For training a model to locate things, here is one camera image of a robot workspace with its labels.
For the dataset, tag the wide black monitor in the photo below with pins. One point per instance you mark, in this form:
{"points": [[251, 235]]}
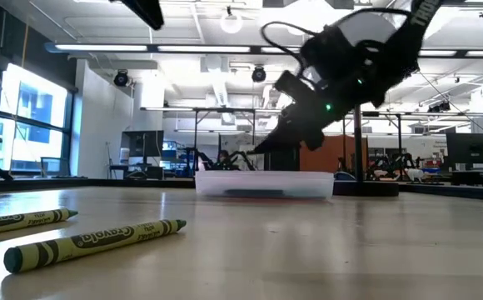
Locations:
{"points": [[470, 148]]}

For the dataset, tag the small dark screen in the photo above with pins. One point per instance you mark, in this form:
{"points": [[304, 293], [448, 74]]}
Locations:
{"points": [[54, 166]]}

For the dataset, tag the person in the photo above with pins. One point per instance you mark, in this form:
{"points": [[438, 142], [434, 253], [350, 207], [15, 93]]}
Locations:
{"points": [[226, 158]]}

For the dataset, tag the orange partition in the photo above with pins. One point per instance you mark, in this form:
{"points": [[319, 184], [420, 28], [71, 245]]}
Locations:
{"points": [[329, 158]]}

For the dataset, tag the black ceiling spotlight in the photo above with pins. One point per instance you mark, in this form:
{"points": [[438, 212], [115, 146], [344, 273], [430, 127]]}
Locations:
{"points": [[259, 75], [121, 78]]}

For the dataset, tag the black cabinet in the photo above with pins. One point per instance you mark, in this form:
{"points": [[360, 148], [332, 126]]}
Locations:
{"points": [[283, 162]]}

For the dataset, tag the yellow-green Crayola crayon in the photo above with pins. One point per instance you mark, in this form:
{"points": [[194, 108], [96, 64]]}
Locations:
{"points": [[91, 244], [21, 221]]}

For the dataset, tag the black metal gantry frame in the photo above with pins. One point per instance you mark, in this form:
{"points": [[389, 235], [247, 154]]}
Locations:
{"points": [[225, 109]]}

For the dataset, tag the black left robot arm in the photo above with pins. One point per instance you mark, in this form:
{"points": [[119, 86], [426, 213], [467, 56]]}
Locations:
{"points": [[145, 12]]}

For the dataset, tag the long ceiling light strip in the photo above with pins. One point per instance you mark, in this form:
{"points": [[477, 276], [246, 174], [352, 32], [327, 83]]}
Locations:
{"points": [[100, 47]]}

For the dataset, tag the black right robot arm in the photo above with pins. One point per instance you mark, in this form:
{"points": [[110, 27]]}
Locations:
{"points": [[383, 62]]}

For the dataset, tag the large glass window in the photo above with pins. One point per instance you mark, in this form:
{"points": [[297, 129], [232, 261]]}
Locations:
{"points": [[33, 104]]}

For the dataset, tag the pink and clear pencil box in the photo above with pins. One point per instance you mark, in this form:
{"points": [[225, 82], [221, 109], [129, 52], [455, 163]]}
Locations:
{"points": [[266, 183]]}

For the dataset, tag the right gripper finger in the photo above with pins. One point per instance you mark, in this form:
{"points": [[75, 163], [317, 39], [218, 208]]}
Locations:
{"points": [[289, 139], [281, 129]]}

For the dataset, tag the black monitor on stand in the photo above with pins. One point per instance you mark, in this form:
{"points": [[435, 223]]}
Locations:
{"points": [[141, 143]]}

